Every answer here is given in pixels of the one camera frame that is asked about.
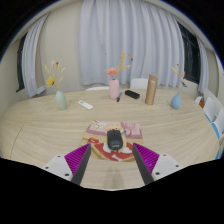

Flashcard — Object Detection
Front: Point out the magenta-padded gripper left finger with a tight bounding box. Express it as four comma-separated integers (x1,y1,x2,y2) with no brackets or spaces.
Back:
41,142,92,186

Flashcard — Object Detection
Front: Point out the tan insulated bottle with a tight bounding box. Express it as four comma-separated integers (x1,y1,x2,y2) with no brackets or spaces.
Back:
144,73,159,106

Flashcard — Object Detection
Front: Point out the white chair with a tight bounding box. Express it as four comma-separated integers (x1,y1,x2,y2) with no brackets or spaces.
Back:
85,85,110,92
213,108,224,139
203,96,218,123
129,77,149,90

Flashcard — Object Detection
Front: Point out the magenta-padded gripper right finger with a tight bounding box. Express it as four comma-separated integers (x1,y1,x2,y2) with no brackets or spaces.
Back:
131,142,185,185

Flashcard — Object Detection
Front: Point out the black computer mouse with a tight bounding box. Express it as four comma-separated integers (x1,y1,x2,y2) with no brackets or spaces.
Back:
106,128,124,151

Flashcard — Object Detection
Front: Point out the blue vase with dried flowers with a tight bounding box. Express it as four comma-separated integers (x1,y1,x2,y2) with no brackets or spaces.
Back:
170,63,189,110

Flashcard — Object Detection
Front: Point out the narrow white curtain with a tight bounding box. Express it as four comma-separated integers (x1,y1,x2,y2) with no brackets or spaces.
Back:
21,13,51,99
196,36,210,94

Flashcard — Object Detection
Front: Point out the dark window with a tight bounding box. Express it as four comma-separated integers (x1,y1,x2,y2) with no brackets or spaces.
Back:
178,23,202,91
15,33,28,93

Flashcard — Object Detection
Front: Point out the cartoon print mouse pad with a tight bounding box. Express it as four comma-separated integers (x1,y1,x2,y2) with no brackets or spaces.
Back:
80,119,144,163

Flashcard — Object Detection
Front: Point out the white remote control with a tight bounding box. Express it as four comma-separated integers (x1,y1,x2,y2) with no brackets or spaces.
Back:
77,99,94,111

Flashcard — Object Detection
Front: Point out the green vase with dried flowers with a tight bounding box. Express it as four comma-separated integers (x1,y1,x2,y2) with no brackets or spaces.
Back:
44,59,68,111

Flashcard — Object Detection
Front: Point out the wide white curtain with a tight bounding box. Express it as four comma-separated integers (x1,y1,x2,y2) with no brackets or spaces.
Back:
79,0,185,88

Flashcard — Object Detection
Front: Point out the pink vase with dried flowers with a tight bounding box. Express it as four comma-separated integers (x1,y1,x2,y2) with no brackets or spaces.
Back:
104,51,134,100

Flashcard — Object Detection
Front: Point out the small black case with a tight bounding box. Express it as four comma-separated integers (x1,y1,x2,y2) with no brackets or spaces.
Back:
124,89,141,100

